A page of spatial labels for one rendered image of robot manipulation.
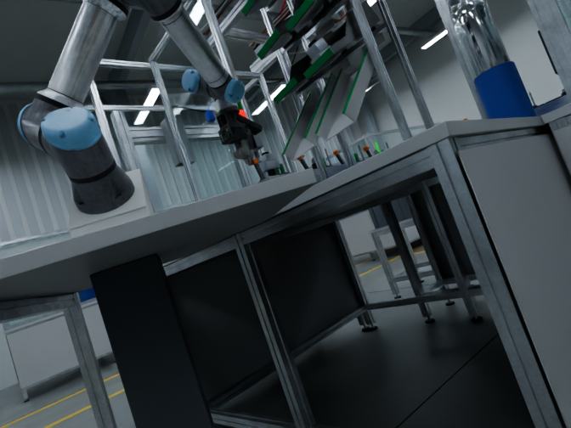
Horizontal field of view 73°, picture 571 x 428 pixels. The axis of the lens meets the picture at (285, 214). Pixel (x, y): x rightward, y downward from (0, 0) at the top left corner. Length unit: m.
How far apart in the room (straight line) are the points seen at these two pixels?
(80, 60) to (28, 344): 5.15
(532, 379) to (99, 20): 1.23
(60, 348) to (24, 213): 4.03
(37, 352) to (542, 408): 5.68
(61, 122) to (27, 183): 8.56
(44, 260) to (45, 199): 8.81
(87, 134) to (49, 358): 5.20
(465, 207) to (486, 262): 0.11
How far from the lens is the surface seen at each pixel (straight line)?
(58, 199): 9.48
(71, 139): 1.00
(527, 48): 12.13
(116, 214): 1.06
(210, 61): 1.22
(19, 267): 0.69
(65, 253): 0.67
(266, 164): 1.42
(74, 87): 1.15
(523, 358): 0.88
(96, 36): 1.16
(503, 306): 0.83
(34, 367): 6.06
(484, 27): 1.86
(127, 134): 2.48
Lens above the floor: 0.74
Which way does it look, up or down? 5 degrees up
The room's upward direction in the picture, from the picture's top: 19 degrees counter-clockwise
